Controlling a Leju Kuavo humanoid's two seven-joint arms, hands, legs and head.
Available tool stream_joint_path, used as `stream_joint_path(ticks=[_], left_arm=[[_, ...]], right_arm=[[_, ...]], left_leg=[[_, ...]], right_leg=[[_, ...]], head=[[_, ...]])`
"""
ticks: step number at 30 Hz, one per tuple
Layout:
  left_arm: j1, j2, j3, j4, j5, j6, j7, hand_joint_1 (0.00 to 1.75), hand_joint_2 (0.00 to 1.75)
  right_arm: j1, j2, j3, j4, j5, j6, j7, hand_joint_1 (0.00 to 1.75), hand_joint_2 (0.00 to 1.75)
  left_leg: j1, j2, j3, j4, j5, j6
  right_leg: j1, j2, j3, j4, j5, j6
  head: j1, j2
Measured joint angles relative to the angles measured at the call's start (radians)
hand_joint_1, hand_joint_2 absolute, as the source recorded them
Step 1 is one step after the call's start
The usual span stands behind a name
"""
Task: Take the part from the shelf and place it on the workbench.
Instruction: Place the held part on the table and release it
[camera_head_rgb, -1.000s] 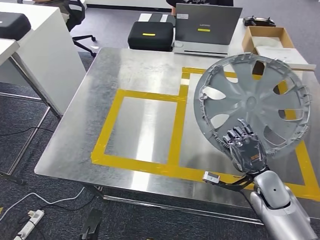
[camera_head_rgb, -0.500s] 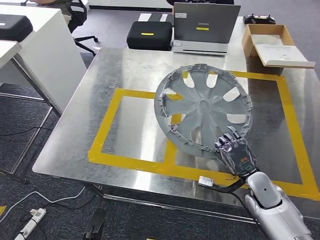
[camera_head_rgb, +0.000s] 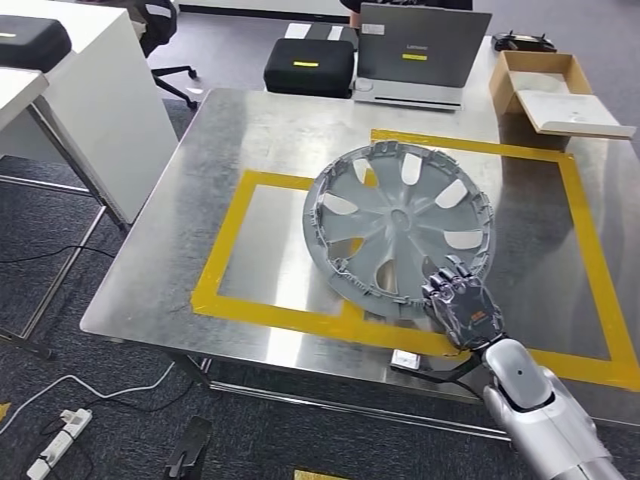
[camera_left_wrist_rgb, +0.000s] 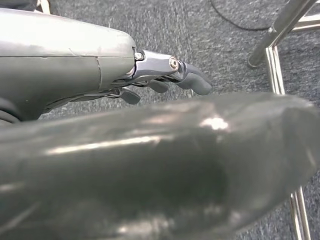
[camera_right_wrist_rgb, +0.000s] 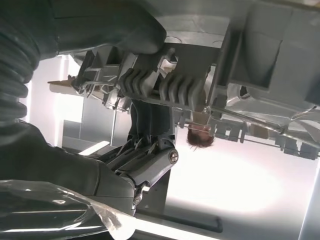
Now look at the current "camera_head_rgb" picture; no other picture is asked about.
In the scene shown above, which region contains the silver plastic wheel hubcap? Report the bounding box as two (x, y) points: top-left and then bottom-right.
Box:
(302, 140), (497, 321)

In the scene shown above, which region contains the black padded case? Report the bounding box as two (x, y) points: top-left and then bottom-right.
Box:
(263, 37), (356, 99)
(0, 14), (72, 74)

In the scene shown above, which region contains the stainless steel workbench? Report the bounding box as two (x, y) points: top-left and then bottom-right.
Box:
(79, 36), (640, 442)

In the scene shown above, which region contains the black floor cable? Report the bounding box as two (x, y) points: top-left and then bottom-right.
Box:
(39, 377), (198, 480)
(0, 245), (116, 266)

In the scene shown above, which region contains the grey laptop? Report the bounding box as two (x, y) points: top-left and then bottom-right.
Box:
(352, 3), (494, 112)

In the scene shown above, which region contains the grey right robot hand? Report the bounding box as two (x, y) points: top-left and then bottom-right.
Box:
(421, 254), (505, 352)

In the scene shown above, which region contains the black handheld controller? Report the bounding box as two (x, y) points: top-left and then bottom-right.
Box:
(491, 31), (558, 53)

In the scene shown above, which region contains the black office chair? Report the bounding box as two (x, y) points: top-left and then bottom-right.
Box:
(134, 0), (200, 111)

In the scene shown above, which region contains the white flat board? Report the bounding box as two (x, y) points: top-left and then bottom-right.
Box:
(516, 89), (637, 139)

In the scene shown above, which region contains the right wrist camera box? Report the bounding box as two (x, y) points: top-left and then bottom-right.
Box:
(389, 349), (484, 387)

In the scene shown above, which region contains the white power strip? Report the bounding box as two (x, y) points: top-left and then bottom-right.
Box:
(26, 408), (94, 480)

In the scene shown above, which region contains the white cabinet panel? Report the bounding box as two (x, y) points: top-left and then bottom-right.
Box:
(0, 0), (180, 227)

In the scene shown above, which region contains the yellow floor tape marking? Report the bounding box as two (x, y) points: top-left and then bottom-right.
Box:
(294, 468), (351, 480)

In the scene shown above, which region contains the white power strip cable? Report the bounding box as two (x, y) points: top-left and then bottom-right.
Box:
(0, 360), (176, 439)

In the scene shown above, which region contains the cardboard box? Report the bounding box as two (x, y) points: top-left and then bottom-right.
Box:
(488, 50), (593, 134)

